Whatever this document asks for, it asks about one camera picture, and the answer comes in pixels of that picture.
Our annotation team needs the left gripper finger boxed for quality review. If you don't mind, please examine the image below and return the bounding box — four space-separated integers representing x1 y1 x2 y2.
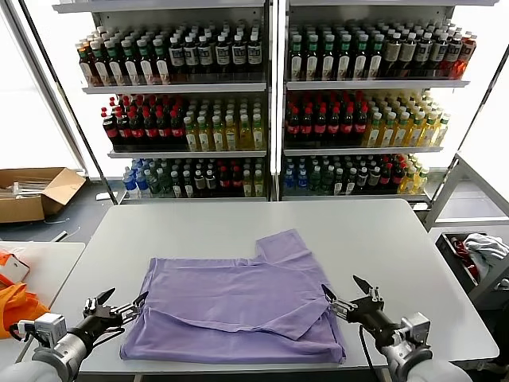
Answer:
117 290 150 324
82 286 117 319

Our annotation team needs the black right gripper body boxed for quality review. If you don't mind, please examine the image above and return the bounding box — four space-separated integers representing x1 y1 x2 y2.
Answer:
342 296 406 347

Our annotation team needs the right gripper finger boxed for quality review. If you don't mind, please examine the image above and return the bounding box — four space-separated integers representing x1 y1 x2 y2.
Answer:
352 274 383 306
320 283 359 319

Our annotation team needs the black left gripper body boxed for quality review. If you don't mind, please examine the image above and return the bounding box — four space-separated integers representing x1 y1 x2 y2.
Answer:
65 304 128 347

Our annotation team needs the plain purple t-shirt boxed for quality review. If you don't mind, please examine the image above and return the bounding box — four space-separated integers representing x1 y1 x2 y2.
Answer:
119 228 348 365

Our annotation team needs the orange fabric bag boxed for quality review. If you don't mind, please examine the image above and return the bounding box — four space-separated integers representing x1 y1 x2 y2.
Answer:
0 246 51 340

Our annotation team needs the black storage bin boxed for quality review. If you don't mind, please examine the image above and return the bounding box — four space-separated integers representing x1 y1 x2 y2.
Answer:
435 232 509 298

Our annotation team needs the small white orange box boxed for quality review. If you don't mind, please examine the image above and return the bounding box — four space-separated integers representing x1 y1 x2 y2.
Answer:
2 254 32 283

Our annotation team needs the small dark bottle white label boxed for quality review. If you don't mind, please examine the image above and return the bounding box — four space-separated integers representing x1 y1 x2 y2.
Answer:
193 166 207 198
204 166 218 198
356 166 370 195
368 166 382 195
332 166 345 196
344 166 358 196

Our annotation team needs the red crumpled garment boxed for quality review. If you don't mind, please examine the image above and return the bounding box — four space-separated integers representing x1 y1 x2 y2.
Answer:
453 237 480 279

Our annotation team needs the small cola bottle red cap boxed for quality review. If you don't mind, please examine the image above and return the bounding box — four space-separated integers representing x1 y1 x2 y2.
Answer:
218 165 232 197
391 162 405 195
379 162 393 195
231 165 244 197

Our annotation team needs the open brown cardboard box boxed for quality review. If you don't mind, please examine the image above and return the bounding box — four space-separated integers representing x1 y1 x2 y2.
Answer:
0 166 87 224

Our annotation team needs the white crumpled garment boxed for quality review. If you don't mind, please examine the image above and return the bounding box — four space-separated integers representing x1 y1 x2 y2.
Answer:
463 233 509 279

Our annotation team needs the white plastic tube bundle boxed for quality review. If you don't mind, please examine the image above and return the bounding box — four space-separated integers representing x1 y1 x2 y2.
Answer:
11 181 55 198

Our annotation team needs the yellow juice bottle white cap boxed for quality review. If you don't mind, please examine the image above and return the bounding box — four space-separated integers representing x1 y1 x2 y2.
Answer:
211 115 226 151
395 111 410 147
380 112 398 148
408 111 425 147
435 113 452 146
185 117 200 152
239 114 254 151
252 114 266 150
224 115 239 151
422 111 438 147
366 112 383 148
197 116 212 152

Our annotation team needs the grey metal shelf rack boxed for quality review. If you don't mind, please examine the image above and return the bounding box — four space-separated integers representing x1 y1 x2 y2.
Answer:
278 0 472 202
52 0 279 205

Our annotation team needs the dark tea bottle green label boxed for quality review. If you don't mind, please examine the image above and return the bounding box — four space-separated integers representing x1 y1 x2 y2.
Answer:
368 34 385 80
336 33 354 82
105 38 122 87
304 33 321 82
121 37 138 86
321 33 337 82
353 33 370 82
153 37 171 85
136 37 154 85
289 34 305 82
90 39 107 88

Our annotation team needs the red tea bottle white cap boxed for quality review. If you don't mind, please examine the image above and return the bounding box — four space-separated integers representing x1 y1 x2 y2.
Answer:
78 39 93 88

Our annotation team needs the dark drink bottle beige label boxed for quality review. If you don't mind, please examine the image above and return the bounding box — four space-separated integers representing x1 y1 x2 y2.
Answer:
383 32 402 79
399 32 418 79

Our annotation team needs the dark drink bottle grey label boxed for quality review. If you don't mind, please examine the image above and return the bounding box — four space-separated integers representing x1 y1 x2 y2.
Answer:
431 32 449 77
415 32 433 77
445 33 462 77

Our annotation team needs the dark drink bottle white label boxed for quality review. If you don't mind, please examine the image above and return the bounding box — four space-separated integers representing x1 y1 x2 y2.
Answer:
197 34 215 80
169 34 187 83
247 33 263 80
214 34 231 80
231 33 247 80
185 34 200 83

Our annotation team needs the red drink bottle grey label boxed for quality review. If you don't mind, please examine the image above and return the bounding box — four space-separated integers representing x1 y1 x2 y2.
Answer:
459 33 477 79

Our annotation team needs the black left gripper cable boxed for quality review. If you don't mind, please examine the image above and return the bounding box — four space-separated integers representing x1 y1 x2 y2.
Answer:
89 324 130 351

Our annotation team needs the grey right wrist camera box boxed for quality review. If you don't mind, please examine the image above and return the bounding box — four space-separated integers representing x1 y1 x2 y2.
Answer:
401 312 433 347

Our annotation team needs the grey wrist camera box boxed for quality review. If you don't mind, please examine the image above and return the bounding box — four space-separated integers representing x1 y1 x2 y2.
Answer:
401 312 433 347
10 313 68 351

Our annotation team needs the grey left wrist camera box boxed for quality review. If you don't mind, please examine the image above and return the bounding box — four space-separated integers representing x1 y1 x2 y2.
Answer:
10 313 68 351

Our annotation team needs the grey metal cart frame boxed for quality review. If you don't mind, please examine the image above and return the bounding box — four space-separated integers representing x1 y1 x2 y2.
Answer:
424 153 509 311

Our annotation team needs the dark slim window post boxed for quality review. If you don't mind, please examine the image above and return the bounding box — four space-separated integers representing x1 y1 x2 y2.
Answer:
15 0 120 206
455 33 509 156

